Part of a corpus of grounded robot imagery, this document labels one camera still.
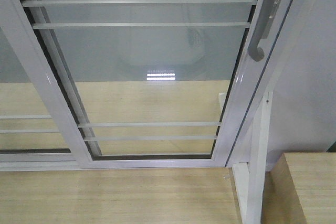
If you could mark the white sliding glass door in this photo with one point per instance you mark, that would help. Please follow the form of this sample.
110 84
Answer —
132 83

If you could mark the grey door handle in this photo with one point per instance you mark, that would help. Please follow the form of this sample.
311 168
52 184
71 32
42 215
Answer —
255 52

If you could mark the grey door lock plate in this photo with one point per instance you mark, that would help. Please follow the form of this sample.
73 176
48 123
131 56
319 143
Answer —
273 8

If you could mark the white wooden support brace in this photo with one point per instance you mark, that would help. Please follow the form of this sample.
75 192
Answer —
256 171

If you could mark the white fixed glass panel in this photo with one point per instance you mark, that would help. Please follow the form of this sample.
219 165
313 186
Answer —
28 132

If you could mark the light wooden step box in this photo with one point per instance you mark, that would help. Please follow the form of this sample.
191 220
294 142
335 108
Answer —
305 187

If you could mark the white outer door frame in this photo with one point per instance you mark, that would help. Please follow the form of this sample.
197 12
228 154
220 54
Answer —
285 102

